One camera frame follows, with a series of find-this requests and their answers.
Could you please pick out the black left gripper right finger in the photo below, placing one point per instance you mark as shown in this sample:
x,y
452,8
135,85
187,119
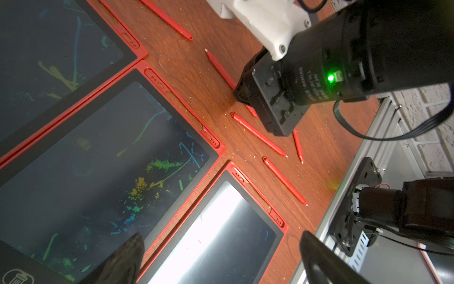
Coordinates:
x,y
322,266

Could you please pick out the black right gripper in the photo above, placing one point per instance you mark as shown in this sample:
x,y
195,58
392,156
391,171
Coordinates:
x,y
282,91

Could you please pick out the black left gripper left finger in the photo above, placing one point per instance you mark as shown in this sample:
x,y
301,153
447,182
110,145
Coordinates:
x,y
123,265

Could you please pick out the red stylus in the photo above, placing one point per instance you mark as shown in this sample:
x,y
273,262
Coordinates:
x,y
221,70
298,146
167,19
246,125
284,181

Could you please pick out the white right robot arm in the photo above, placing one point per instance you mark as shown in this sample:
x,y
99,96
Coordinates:
x,y
369,47

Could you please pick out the red tablet front right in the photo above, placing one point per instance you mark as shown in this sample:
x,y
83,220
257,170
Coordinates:
x,y
228,236

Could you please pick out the red tablet with green scribbles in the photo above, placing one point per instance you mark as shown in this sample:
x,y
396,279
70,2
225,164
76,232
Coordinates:
x,y
123,163

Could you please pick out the red tablet far right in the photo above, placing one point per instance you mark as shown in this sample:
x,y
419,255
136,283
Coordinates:
x,y
55,55

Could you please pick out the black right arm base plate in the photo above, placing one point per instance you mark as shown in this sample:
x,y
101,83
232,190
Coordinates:
x,y
345,228

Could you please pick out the aluminium front rail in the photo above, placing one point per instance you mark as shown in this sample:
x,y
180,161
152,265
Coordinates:
x,y
397,162

